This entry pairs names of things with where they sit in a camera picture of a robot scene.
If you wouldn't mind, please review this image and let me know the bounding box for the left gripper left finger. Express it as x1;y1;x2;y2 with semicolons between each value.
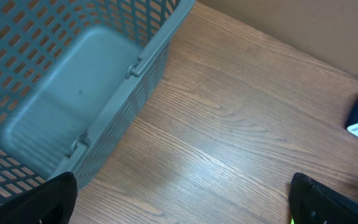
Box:
0;172;78;224

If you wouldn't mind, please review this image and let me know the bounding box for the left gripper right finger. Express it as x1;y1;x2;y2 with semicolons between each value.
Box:
288;172;358;224

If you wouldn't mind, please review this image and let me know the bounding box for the grey plastic shopping basket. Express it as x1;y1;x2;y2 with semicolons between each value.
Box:
0;0;194;205

